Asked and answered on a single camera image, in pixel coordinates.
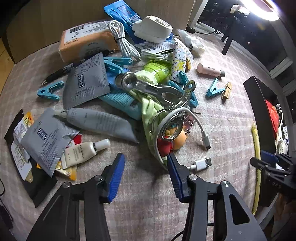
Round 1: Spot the red fabric bag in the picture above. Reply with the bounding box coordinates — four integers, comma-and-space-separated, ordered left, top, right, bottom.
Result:
265, 100, 280, 139

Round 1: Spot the grey ball massager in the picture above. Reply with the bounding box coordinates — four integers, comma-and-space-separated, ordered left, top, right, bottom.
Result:
275, 103, 285, 153

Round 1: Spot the yellow long wrapper stick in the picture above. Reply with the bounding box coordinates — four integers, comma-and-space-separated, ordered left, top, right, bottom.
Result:
250, 122, 262, 216

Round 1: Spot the orange red toy figure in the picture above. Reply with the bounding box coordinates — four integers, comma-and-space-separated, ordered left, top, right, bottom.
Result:
157, 126, 188, 158

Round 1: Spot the cream cosmetic tube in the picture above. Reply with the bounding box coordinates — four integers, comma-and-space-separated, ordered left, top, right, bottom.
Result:
61, 138, 110, 169

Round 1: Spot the grey squeeze tube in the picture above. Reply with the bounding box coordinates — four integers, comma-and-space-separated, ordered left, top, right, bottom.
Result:
54, 108, 139, 144

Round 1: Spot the black storage tray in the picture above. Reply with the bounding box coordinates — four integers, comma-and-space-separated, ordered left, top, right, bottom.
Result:
243, 76, 277, 206

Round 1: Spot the wooden clothespin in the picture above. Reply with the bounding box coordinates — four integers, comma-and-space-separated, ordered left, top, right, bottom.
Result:
221, 82, 232, 102

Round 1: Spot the grey sachet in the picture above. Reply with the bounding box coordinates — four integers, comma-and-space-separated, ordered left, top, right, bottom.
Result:
21, 108, 79, 176
63, 53, 110, 109

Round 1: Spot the large teal clothespin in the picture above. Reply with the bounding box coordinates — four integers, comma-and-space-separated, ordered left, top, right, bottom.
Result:
205, 78, 226, 98

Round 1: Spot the teal clothespin on table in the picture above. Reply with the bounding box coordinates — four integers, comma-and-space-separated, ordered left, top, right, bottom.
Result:
37, 80, 65, 101

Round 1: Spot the pink tube black cap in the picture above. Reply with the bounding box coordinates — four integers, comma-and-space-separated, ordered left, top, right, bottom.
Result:
197, 63, 225, 77

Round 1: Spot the black pen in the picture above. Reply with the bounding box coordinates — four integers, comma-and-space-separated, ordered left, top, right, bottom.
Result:
41, 49, 117, 86

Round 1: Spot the crumpled white tissue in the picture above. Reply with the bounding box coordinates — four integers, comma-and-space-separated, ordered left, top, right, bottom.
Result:
177, 29, 205, 58

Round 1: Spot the orange white box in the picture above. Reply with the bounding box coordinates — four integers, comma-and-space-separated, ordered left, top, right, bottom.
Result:
59, 21, 118, 63

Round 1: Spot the black power strip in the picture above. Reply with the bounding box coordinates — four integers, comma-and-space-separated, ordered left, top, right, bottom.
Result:
186, 27, 196, 34

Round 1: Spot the white round tape dispenser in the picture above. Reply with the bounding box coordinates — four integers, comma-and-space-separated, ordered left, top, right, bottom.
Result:
132, 15, 173, 43

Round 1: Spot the blue foil pouch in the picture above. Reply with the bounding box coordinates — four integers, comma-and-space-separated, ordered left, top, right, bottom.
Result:
103, 0, 145, 44

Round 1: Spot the white usb cable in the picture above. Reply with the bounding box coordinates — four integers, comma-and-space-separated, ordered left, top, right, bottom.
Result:
151, 106, 212, 173

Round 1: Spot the ring light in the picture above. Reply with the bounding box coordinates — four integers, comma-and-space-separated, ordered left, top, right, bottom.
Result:
240, 0, 280, 21

